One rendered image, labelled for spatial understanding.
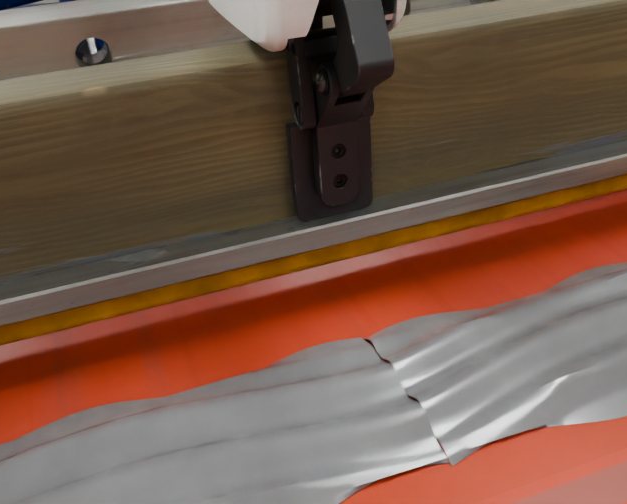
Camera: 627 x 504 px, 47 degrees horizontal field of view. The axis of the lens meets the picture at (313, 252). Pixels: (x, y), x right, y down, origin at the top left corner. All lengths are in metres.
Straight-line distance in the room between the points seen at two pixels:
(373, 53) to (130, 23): 0.27
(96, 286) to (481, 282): 0.16
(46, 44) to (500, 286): 0.30
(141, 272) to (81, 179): 0.04
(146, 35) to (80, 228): 0.23
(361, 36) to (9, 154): 0.12
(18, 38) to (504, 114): 0.29
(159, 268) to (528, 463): 0.14
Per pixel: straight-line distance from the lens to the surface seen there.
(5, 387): 0.30
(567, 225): 0.37
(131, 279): 0.27
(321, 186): 0.27
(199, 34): 0.48
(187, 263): 0.27
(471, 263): 0.33
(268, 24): 0.23
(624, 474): 0.24
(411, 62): 0.28
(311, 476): 0.23
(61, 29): 0.47
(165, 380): 0.28
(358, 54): 0.22
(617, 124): 0.35
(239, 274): 0.30
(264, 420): 0.25
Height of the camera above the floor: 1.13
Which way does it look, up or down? 31 degrees down
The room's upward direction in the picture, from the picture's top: 5 degrees counter-clockwise
